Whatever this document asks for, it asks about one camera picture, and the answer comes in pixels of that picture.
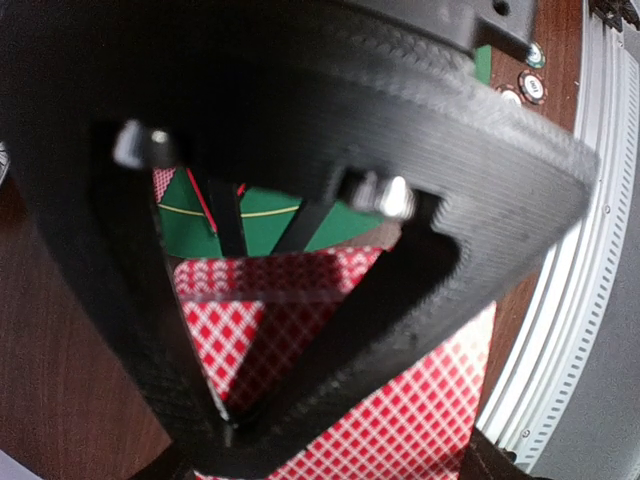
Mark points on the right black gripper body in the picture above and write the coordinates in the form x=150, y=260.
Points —
x=464, y=25

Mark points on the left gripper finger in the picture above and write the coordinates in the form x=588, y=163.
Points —
x=484, y=461

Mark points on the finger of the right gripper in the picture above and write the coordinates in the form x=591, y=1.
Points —
x=301, y=122

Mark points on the green poker chip stack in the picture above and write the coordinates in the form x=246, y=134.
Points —
x=536, y=57

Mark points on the pink card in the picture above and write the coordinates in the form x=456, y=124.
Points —
x=161, y=181

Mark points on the triangular black red dealer button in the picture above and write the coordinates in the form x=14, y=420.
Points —
x=220, y=201

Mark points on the pink playing card deck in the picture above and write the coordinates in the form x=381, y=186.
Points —
x=345, y=363

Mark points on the round green poker mat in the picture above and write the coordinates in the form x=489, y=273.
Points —
x=265, y=215

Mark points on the front aluminium rail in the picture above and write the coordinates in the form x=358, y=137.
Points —
x=576, y=280

